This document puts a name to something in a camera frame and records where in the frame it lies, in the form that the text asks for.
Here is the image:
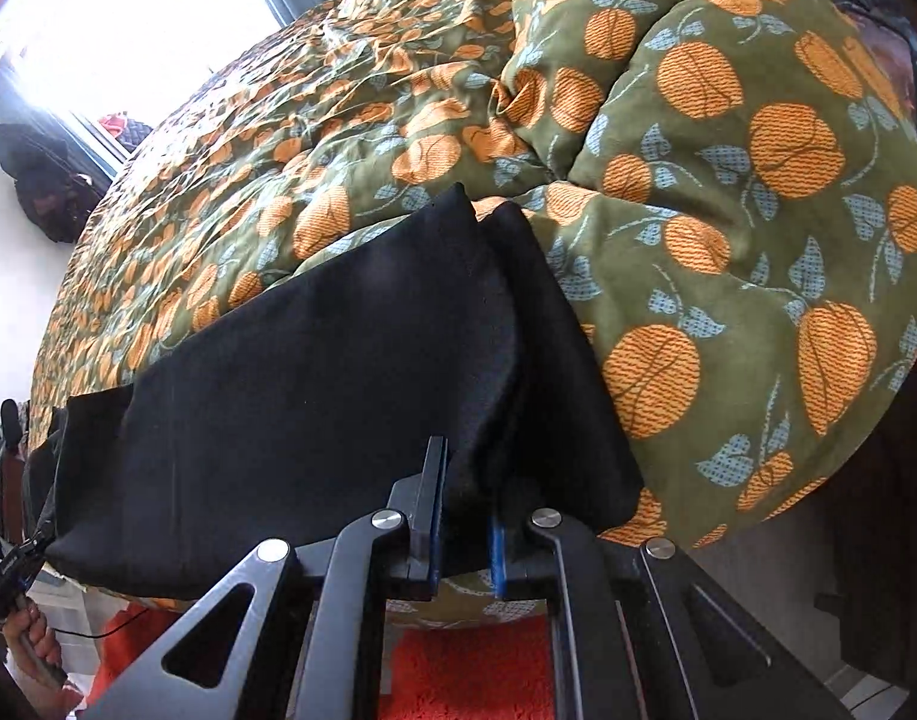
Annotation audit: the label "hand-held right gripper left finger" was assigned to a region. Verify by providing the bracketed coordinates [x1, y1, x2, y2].
[87, 435, 452, 720]

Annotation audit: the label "black cable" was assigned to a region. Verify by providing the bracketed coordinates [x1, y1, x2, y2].
[52, 606, 149, 644]

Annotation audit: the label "orange fleece robe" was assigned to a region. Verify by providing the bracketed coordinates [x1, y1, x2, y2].
[91, 606, 559, 720]

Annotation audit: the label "green orange floral duvet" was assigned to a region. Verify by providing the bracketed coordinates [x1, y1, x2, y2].
[27, 0, 917, 627]

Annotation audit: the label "person's left hand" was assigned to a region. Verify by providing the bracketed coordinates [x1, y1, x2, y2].
[4, 606, 77, 692]

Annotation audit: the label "dark hanging coats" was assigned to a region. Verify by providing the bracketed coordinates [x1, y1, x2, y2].
[0, 122, 104, 245]

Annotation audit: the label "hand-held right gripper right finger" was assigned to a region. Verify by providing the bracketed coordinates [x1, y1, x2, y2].
[489, 508, 853, 720]

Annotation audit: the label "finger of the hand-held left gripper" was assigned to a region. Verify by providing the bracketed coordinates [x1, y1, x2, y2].
[11, 531, 55, 572]

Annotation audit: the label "red and dark hanging clothes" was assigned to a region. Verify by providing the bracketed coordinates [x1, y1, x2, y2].
[97, 112, 157, 160]

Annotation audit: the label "black pants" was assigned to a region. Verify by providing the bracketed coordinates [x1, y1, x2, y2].
[23, 184, 646, 601]

